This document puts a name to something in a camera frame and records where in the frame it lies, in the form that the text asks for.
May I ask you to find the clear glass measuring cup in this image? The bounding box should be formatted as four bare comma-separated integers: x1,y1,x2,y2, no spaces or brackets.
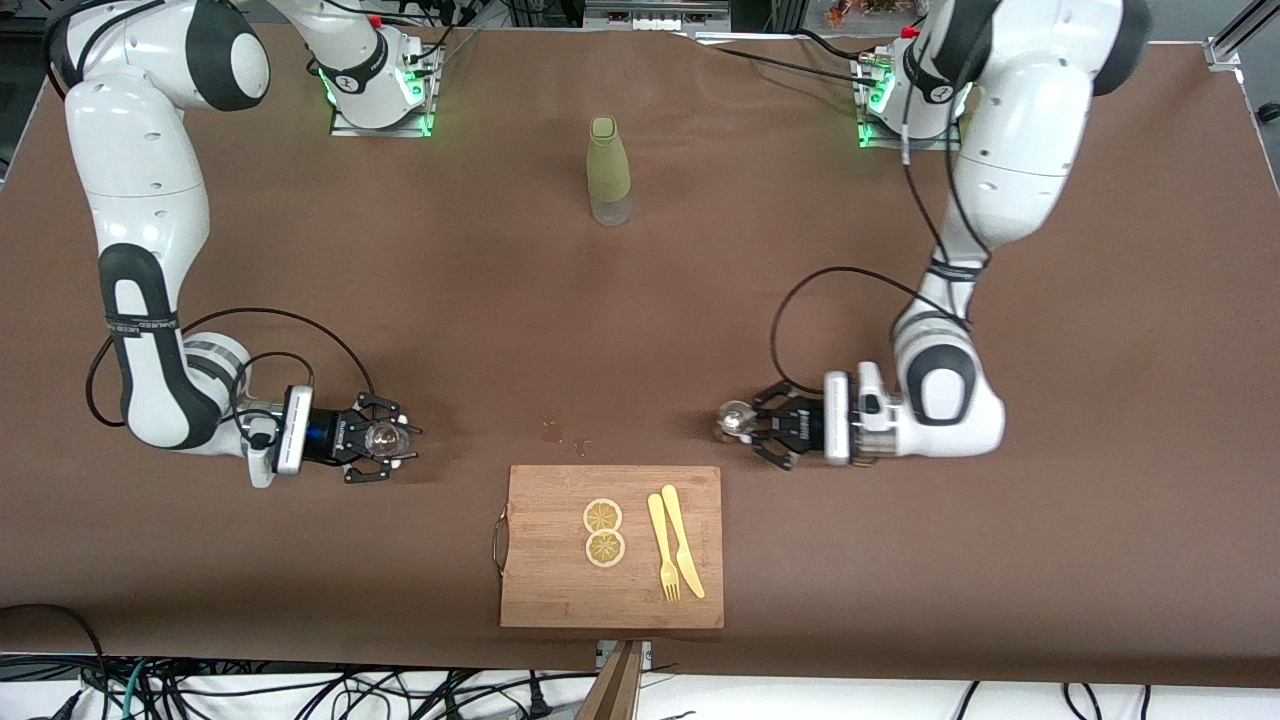
363,420,411,459

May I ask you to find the steel double jigger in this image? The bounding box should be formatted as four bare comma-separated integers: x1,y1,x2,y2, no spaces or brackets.
714,399,758,443

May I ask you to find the yellow plastic fork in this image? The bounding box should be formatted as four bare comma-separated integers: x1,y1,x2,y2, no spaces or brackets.
647,493,682,603

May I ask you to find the yellow plastic knife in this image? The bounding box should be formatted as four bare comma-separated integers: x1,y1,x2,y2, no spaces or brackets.
661,484,706,600

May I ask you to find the brown table cover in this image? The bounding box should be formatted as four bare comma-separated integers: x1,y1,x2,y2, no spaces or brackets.
0,18,1280,691

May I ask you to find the wooden cutting board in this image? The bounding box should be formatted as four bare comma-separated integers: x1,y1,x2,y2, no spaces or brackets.
492,465,725,630

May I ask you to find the green sleeved glass bottle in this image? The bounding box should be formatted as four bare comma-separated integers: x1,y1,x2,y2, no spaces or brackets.
586,116,633,227

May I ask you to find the wooden beam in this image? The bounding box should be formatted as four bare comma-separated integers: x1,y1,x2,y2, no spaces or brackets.
578,640,646,720

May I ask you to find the grey power strip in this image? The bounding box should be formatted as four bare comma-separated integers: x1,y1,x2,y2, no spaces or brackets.
583,0,733,33

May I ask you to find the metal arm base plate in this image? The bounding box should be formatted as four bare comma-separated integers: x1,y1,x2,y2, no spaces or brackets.
856,55,963,152
328,45,438,139

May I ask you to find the black looped floor cable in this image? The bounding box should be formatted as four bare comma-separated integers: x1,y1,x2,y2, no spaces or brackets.
0,603,109,720

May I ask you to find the black base power cable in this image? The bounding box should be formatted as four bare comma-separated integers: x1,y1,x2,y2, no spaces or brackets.
690,28,881,83

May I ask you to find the aluminium frame corner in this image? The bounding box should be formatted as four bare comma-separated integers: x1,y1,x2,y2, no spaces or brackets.
1205,0,1280,73

